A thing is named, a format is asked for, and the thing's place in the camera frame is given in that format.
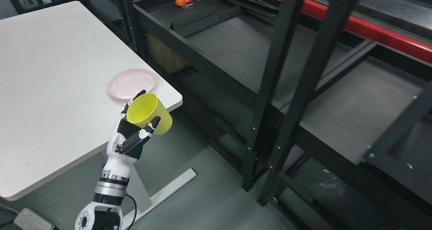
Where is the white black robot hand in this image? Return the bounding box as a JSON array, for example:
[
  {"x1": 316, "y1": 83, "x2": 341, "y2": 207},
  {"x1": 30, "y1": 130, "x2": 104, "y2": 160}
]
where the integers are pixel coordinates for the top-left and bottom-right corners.
[{"x1": 102, "y1": 90, "x2": 161, "y2": 178}]

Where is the yellow plastic cup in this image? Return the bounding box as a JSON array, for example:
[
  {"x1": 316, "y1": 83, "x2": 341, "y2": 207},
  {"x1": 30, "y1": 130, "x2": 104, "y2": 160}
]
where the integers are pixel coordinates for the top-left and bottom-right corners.
[{"x1": 126, "y1": 93, "x2": 173, "y2": 135}]

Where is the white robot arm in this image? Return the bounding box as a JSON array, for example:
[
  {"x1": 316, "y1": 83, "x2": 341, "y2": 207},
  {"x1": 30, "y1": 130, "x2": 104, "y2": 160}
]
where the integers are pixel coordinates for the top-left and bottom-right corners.
[{"x1": 74, "y1": 171, "x2": 138, "y2": 230}]

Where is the orange toy on shelf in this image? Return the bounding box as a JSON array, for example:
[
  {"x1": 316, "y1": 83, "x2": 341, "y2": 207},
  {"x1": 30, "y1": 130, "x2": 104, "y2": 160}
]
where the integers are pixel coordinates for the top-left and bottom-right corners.
[{"x1": 174, "y1": 0, "x2": 193, "y2": 7}]

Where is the black metal shelf rack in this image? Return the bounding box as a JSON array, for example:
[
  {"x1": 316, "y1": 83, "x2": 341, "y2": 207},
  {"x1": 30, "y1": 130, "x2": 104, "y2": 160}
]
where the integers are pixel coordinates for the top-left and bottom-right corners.
[{"x1": 109, "y1": 0, "x2": 431, "y2": 230}]

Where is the pink plastic plate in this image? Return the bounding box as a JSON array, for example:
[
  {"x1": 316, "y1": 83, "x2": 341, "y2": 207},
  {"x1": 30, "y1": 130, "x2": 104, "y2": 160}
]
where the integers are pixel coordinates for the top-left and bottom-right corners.
[{"x1": 107, "y1": 69, "x2": 158, "y2": 101}]

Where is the white folding table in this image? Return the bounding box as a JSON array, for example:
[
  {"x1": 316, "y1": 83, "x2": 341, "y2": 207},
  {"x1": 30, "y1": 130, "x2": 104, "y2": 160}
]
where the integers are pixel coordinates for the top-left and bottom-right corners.
[{"x1": 1, "y1": 1, "x2": 183, "y2": 206}]

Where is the white power strip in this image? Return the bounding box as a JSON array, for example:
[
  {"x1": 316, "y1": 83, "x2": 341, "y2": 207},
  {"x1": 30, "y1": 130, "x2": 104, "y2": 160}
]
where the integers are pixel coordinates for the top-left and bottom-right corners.
[{"x1": 13, "y1": 208, "x2": 55, "y2": 230}]

